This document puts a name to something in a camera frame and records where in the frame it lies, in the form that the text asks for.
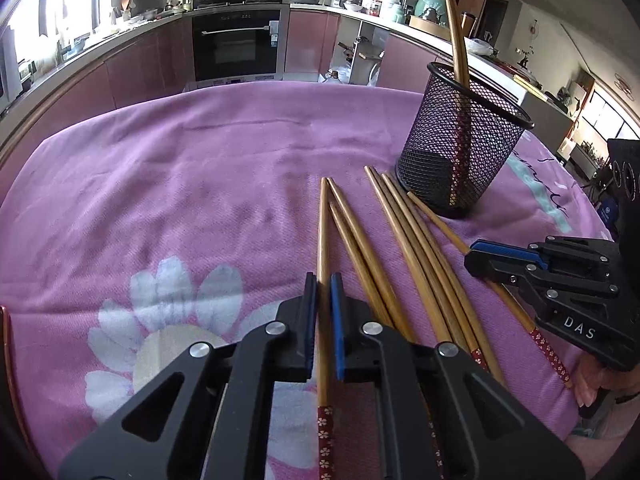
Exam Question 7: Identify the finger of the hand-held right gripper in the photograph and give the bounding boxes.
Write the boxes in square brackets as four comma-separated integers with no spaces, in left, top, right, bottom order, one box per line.
[471,236,624,267]
[464,252,620,316]

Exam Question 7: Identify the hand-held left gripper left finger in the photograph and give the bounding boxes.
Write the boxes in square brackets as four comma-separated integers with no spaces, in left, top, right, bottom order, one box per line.
[57,273,319,480]

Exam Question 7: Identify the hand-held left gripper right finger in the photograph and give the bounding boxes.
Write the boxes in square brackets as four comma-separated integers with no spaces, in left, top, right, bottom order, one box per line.
[330,272,586,480]

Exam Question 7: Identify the bunch of wooden chopsticks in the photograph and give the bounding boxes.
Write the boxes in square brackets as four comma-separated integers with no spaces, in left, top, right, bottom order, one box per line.
[327,165,507,480]

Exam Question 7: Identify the black mesh utensil holder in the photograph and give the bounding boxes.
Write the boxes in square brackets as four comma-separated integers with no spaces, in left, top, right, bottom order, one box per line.
[395,61,535,219]

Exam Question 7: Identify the person's right hand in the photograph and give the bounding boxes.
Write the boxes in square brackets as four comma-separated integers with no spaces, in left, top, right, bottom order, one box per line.
[574,354,626,409]

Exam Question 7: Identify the pink floral blanket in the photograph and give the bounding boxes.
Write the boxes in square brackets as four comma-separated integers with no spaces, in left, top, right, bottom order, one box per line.
[0,82,623,480]

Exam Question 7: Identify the white plastic bag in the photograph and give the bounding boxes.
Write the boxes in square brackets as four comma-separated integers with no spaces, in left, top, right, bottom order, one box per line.
[467,37,498,57]

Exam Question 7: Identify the cardboard box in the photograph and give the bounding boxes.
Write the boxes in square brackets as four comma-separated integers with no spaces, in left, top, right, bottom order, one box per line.
[407,14,453,41]

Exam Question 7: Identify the teal bag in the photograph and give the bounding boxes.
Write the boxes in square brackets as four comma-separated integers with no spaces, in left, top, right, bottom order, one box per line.
[412,0,453,23]

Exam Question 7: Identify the pink kitchen cabinets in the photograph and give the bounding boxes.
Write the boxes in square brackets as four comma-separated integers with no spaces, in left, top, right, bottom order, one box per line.
[0,7,441,196]

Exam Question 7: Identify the kitchen window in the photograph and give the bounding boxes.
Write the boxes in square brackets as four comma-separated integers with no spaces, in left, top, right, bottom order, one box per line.
[10,0,116,46]

